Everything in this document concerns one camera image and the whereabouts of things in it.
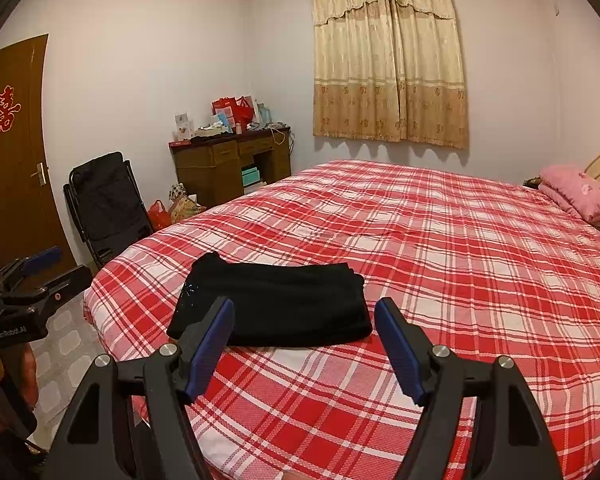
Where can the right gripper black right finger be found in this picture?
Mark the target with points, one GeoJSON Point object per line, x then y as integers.
{"type": "Point", "coordinates": [509, 437]}

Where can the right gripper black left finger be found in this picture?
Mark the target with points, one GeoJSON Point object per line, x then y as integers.
{"type": "Point", "coordinates": [128, 419]}

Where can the black pants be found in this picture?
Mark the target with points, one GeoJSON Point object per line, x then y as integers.
{"type": "Point", "coordinates": [277, 306]}

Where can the person's left hand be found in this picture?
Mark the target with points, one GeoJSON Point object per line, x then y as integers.
{"type": "Point", "coordinates": [19, 363]}

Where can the brown wooden door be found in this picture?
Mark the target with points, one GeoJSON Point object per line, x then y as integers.
{"type": "Point", "coordinates": [29, 220]}

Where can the black folding chair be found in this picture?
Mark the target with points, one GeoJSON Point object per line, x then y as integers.
{"type": "Point", "coordinates": [105, 206]}

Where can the red plastic bag on floor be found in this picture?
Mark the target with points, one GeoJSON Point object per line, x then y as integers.
{"type": "Point", "coordinates": [159, 216]}

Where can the floral gift bag on floor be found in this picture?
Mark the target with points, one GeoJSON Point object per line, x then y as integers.
{"type": "Point", "coordinates": [184, 208]}

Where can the brown wooden desk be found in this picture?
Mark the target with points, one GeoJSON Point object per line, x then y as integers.
{"type": "Point", "coordinates": [211, 166]}

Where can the white greeting card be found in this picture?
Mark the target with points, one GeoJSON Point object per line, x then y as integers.
{"type": "Point", "coordinates": [184, 127]}

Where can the pink folded blanket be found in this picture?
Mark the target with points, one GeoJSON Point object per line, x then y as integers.
{"type": "Point", "coordinates": [573, 191]}

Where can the teal box under desk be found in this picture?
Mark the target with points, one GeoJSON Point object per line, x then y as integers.
{"type": "Point", "coordinates": [250, 176]}

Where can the red gift bag on desk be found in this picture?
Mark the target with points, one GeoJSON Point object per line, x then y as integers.
{"type": "Point", "coordinates": [239, 112]}

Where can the beige window curtain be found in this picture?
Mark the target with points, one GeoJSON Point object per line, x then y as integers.
{"type": "Point", "coordinates": [389, 71]}

